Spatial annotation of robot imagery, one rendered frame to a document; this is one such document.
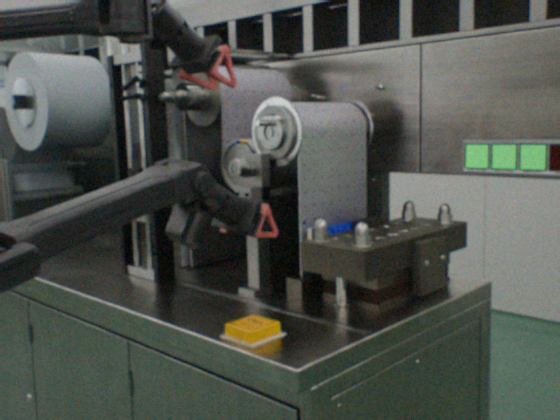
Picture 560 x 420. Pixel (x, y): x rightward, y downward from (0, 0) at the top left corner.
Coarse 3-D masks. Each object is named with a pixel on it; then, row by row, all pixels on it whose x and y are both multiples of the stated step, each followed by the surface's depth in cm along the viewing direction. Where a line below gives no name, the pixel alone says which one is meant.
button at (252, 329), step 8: (240, 320) 107; (248, 320) 107; (256, 320) 107; (264, 320) 107; (272, 320) 107; (232, 328) 105; (240, 328) 103; (248, 328) 103; (256, 328) 103; (264, 328) 103; (272, 328) 105; (232, 336) 105; (240, 336) 103; (248, 336) 102; (256, 336) 102; (264, 336) 103; (272, 336) 105
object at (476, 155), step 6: (468, 150) 133; (474, 150) 132; (480, 150) 132; (486, 150) 131; (468, 156) 134; (474, 156) 133; (480, 156) 132; (486, 156) 131; (468, 162) 134; (474, 162) 133; (480, 162) 132; (486, 162) 131
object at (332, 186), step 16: (304, 160) 127; (320, 160) 131; (336, 160) 135; (352, 160) 139; (304, 176) 128; (320, 176) 131; (336, 176) 135; (352, 176) 140; (304, 192) 128; (320, 192) 132; (336, 192) 136; (352, 192) 140; (304, 208) 128; (320, 208) 132; (336, 208) 136; (352, 208) 141; (304, 224) 129
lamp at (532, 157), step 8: (520, 152) 126; (528, 152) 124; (536, 152) 123; (544, 152) 122; (520, 160) 126; (528, 160) 125; (536, 160) 124; (544, 160) 123; (520, 168) 126; (528, 168) 125; (536, 168) 124; (544, 168) 123
